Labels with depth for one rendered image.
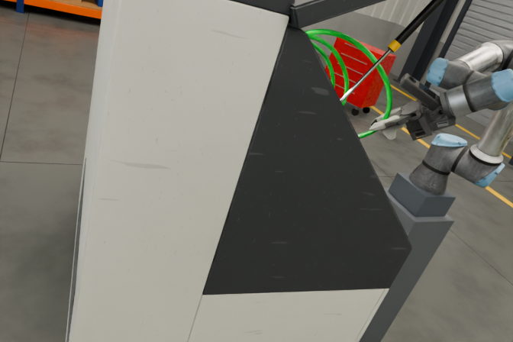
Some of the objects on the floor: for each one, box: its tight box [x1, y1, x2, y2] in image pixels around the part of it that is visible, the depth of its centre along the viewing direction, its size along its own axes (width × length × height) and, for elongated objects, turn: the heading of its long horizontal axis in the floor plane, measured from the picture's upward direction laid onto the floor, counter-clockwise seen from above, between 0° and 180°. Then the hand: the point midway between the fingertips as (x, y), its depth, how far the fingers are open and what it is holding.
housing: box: [66, 0, 295, 342], centre depth 153 cm, size 140×28×150 cm, turn 168°
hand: (373, 123), depth 117 cm, fingers closed
